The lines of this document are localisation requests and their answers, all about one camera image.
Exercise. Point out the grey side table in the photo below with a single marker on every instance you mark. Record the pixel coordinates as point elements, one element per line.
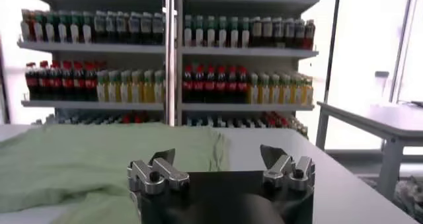
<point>380,119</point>

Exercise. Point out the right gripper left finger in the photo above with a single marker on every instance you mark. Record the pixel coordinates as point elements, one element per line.
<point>165,172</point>

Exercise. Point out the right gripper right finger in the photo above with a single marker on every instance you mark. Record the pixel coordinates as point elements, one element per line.
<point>281,169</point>

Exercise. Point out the green polo shirt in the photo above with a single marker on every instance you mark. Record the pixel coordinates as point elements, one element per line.
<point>82,166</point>

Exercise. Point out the brown-capped tea bottle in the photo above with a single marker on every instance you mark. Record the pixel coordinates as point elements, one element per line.
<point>25,30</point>

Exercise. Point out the beige-labelled dark drink bottle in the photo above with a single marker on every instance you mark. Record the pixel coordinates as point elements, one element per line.
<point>267,30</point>
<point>256,30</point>

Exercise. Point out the red drink bottle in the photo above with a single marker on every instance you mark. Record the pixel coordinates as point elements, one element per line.
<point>310,33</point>

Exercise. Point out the green-capped dark tea bottle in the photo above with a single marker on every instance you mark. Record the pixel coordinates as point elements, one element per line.
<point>37,30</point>
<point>222,33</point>
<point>245,33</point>
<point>74,30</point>
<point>234,33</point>
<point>87,30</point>
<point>211,33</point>
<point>50,30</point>
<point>199,33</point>
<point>62,30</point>
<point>187,33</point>

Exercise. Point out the grey white garment pile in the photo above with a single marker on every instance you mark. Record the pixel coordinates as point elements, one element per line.
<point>409,195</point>

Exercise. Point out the black slanted frame pole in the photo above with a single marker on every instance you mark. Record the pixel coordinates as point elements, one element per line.
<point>333,40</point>
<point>2,90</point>

